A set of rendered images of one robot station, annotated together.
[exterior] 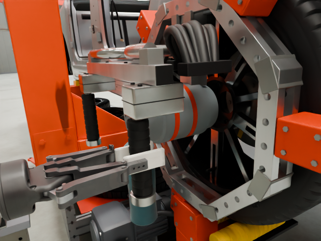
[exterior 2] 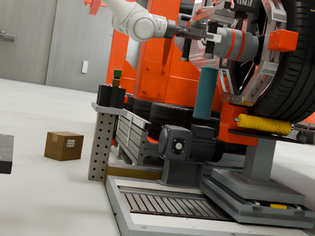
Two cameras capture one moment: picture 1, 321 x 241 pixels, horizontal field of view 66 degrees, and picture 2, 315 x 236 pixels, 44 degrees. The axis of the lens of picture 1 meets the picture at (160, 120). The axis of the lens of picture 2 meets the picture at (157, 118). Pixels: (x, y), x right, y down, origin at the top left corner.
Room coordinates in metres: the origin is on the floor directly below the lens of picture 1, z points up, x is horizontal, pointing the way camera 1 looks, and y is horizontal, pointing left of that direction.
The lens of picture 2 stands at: (-1.23, -0.22, 0.57)
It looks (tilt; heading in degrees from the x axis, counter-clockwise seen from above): 4 degrees down; 15
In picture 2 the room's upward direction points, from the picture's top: 9 degrees clockwise
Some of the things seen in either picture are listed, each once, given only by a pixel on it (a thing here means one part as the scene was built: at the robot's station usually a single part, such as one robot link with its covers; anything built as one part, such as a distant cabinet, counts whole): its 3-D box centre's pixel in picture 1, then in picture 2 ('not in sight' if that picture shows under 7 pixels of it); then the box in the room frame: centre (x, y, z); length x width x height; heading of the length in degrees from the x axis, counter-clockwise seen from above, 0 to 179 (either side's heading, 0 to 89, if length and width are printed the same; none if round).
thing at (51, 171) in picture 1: (89, 176); (192, 33); (0.32, 0.11, 0.83); 0.11 x 0.01 x 0.04; 107
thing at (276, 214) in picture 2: not in sight; (251, 199); (0.73, -0.24, 0.13); 0.50 x 0.36 x 0.10; 28
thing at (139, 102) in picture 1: (153, 97); (221, 16); (0.40, 0.01, 0.93); 0.09 x 0.05 x 0.05; 118
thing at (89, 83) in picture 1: (97, 82); (196, 26); (0.70, 0.17, 0.93); 0.09 x 0.05 x 0.05; 118
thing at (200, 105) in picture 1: (170, 112); (231, 44); (0.61, -0.03, 0.85); 0.21 x 0.14 x 0.14; 118
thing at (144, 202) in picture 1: (140, 158); (211, 39); (0.39, 0.04, 0.83); 0.04 x 0.04 x 0.16
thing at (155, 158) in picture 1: (144, 161); (213, 37); (0.37, 0.03, 0.83); 0.07 x 0.01 x 0.03; 118
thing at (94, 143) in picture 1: (90, 118); (187, 46); (0.69, 0.20, 0.83); 0.04 x 0.04 x 0.16
